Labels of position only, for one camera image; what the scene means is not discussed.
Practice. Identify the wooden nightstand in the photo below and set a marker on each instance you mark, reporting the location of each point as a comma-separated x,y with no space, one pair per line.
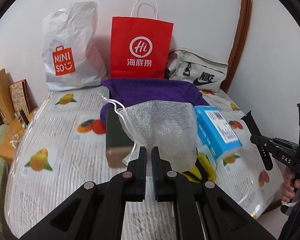
14,132

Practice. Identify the purple towel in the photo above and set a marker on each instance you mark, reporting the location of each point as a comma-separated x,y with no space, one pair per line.
133,91

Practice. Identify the grey Nike waist bag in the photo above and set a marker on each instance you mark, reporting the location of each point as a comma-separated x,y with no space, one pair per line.
205,73

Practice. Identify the brown wooden door frame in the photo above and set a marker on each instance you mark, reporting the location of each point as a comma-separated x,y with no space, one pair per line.
239,42

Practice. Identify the person right hand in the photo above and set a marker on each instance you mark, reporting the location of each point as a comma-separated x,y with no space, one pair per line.
289,185

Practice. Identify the red Haidilao paper bag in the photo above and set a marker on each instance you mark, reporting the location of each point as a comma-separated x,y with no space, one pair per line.
139,47

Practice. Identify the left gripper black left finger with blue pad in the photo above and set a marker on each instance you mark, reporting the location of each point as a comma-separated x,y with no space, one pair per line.
127,186

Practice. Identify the dark green gold tin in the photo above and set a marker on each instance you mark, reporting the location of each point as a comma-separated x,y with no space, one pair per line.
118,144

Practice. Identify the white Miniso plastic bag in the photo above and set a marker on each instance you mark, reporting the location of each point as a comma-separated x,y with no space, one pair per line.
70,56

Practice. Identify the patterned book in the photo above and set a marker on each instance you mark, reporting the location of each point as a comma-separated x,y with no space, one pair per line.
19,97

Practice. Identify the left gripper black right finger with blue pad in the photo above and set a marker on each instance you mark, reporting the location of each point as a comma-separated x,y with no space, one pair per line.
171,186

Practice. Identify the blue tissue box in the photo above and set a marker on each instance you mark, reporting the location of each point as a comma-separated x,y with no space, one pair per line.
215,132

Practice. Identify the fruit pattern tablecloth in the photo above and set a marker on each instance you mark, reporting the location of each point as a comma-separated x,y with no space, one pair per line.
53,160

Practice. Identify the yellow black mesh pouch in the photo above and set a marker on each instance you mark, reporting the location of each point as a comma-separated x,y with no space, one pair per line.
202,171

